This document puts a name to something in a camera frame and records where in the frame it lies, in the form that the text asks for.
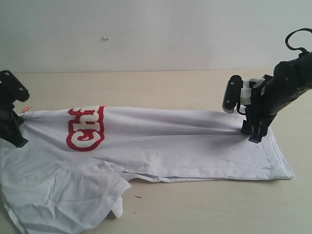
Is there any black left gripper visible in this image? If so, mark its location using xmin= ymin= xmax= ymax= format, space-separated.
xmin=0 ymin=103 xmax=28 ymax=147

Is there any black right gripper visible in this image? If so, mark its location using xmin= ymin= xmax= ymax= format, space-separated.
xmin=241 ymin=74 xmax=293 ymax=144

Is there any white t-shirt red Chinese patch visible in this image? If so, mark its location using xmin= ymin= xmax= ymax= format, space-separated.
xmin=0 ymin=106 xmax=294 ymax=234

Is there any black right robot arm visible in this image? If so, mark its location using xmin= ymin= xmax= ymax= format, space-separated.
xmin=241 ymin=52 xmax=312 ymax=143

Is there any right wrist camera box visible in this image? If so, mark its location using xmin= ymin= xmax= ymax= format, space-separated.
xmin=222 ymin=75 xmax=243 ymax=114

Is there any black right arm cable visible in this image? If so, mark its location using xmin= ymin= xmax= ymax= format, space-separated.
xmin=285 ymin=27 xmax=312 ymax=56

